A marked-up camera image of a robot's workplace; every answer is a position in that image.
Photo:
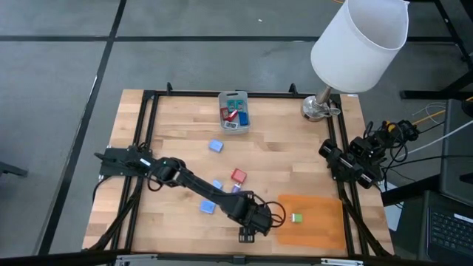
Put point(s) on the black desk leg frame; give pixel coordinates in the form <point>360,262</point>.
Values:
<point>425,94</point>

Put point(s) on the dark blue rectangular block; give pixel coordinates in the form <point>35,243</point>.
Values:
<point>243,118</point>

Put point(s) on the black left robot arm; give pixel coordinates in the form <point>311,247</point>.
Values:
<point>207,188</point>

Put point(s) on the silver lamp with white shade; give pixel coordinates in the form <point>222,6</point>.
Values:
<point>358,48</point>

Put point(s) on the lavender blue wall charger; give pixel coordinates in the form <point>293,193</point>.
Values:
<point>218,184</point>

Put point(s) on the black aluminium table frame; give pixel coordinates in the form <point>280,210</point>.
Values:
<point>273,95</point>

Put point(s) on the light blue wall charger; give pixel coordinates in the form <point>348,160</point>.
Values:
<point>207,207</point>

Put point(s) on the grey stand foot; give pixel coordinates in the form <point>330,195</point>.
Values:
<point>13,170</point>

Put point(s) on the small green charger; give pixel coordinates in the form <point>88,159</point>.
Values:
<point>297,218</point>

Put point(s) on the black desk beam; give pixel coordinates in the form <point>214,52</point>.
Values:
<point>410,190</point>

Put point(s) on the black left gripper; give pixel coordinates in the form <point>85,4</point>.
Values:
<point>258,219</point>

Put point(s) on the red cube charger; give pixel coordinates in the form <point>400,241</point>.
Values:
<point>238,176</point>

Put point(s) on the orange cutting mat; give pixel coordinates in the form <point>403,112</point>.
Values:
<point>318,232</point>

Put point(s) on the black laptop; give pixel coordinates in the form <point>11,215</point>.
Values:
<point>451,229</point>

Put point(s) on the small purple charger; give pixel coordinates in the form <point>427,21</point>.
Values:
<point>235,188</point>

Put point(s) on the small red office item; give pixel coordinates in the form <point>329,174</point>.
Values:
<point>233,115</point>

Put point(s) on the white digital timer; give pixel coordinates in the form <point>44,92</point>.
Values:
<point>230,125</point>

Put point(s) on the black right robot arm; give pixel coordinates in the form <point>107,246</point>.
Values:
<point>343,162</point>

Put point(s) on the black equipment case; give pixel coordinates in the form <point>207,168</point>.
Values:
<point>458,155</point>

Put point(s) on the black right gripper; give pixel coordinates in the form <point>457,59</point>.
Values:
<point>361,146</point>

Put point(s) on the lavender blue cube charger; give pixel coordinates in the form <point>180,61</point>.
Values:
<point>216,145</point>

